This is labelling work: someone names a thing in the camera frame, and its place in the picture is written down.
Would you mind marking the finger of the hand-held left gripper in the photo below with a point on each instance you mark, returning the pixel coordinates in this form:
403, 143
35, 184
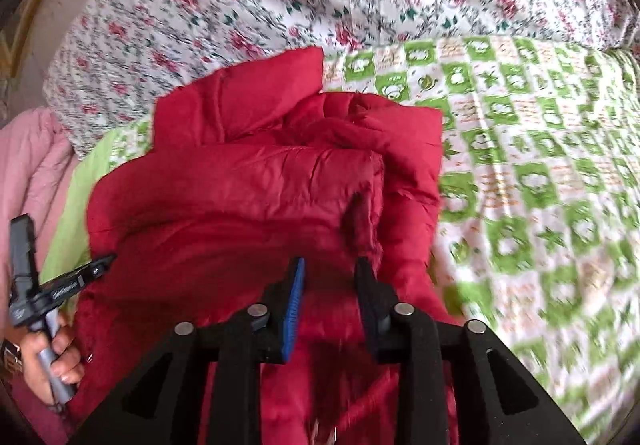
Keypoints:
82, 277
22, 245

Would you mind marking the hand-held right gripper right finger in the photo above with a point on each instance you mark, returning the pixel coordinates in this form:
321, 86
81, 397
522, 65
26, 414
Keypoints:
367, 305

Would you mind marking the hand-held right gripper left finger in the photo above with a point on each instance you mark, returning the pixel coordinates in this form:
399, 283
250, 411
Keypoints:
295, 297

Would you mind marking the red quilted jacket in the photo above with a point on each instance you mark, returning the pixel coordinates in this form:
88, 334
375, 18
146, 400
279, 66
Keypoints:
240, 205

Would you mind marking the person's left hand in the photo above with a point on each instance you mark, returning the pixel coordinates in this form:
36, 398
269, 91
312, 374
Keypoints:
67, 365

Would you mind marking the pink blanket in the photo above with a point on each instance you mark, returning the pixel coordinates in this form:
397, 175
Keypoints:
30, 165

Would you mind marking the green patterned bedsheet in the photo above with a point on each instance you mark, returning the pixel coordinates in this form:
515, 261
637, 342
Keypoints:
530, 175

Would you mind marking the gold picture frame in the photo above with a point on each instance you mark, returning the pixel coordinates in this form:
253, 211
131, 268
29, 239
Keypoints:
15, 35

